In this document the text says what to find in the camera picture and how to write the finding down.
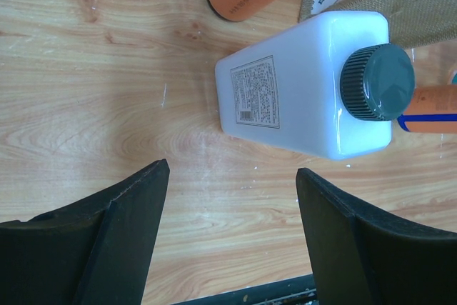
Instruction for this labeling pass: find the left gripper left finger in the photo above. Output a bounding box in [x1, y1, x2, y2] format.
[1, 160, 170, 304]

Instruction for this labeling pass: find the white bottle grey cap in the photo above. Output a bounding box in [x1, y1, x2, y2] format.
[215, 11, 416, 160]

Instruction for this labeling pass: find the orange blue pump bottle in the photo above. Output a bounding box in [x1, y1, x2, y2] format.
[397, 84, 456, 134]

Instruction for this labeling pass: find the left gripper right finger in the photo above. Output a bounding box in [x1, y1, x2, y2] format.
[296, 168, 456, 304]

